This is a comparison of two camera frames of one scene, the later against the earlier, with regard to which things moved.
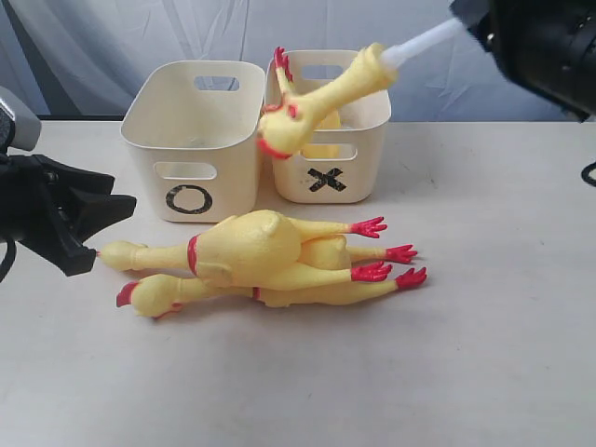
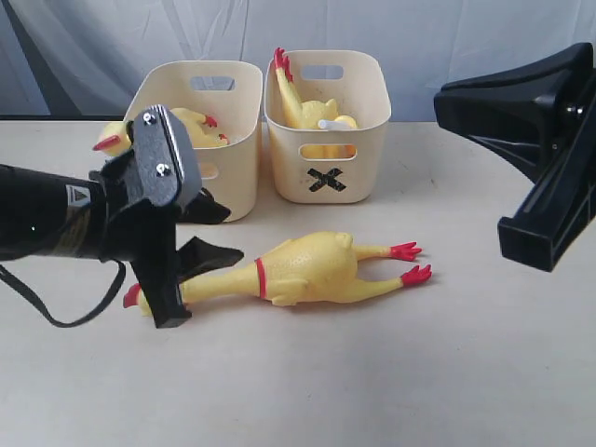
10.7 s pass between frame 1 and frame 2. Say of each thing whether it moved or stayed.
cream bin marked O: stayed
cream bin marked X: stayed
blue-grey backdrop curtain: stayed
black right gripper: moved
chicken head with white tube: moved
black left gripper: moved
